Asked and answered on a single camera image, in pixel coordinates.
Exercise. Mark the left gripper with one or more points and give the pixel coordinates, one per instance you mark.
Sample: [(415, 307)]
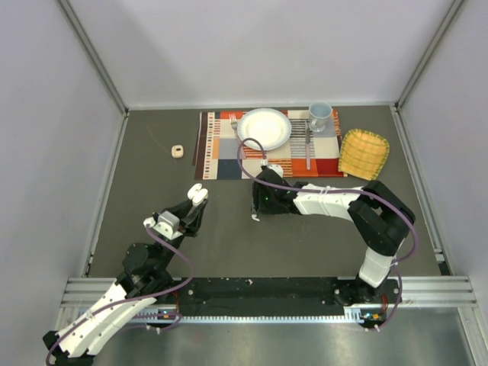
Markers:
[(190, 223)]

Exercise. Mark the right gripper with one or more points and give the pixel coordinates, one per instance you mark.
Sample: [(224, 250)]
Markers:
[(259, 205)]

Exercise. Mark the white earbud charging case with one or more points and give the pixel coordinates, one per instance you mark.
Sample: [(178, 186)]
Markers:
[(197, 193)]

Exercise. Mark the beige earbud charging case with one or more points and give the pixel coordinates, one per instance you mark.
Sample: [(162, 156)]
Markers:
[(177, 151)]

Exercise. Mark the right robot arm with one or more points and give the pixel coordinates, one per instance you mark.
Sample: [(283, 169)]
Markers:
[(381, 218)]

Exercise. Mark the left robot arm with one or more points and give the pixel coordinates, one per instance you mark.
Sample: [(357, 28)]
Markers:
[(144, 281)]

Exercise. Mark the patchwork placemat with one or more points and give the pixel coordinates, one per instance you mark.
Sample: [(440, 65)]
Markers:
[(217, 153)]

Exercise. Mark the white plate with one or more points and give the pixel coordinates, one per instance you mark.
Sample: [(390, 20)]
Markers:
[(270, 127)]

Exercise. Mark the silver fork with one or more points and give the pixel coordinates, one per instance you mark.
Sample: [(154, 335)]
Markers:
[(234, 124)]

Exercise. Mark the light blue cup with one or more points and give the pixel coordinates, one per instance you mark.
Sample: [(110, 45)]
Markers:
[(320, 116)]

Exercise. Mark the yellow woven cloth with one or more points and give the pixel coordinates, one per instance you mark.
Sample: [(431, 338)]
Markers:
[(363, 154)]

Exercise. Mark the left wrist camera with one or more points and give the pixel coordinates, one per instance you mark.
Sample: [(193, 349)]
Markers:
[(165, 224)]

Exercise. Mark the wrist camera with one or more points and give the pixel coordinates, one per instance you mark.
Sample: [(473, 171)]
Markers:
[(274, 167), (165, 224)]

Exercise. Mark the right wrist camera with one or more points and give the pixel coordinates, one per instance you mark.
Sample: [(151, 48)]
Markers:
[(274, 167)]

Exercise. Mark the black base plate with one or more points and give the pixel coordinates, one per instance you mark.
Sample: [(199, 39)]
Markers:
[(254, 297)]

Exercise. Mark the pink handled knife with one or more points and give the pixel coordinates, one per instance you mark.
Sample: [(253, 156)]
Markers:
[(307, 147)]

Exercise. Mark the aluminium frame rail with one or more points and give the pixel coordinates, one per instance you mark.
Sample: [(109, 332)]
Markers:
[(418, 292)]

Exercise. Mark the grey cable duct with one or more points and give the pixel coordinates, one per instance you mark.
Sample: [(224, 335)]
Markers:
[(349, 315)]

